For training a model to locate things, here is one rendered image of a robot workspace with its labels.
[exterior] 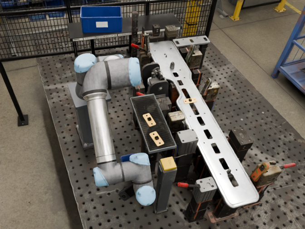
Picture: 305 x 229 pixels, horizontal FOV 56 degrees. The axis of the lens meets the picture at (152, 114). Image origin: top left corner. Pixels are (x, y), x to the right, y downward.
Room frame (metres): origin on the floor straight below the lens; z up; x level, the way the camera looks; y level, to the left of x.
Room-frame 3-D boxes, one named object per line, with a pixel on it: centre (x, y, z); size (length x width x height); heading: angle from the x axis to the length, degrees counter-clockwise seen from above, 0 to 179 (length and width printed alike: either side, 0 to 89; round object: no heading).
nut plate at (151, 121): (0.97, 0.01, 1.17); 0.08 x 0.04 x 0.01; 30
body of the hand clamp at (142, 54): (1.67, 0.09, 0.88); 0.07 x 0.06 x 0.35; 111
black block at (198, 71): (1.62, -0.29, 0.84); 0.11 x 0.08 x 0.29; 111
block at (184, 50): (1.87, -0.21, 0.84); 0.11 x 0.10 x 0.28; 111
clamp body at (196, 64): (1.75, -0.27, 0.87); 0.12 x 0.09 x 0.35; 111
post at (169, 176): (0.72, -0.09, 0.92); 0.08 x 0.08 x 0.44; 21
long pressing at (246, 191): (1.28, -0.24, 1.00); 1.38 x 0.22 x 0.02; 21
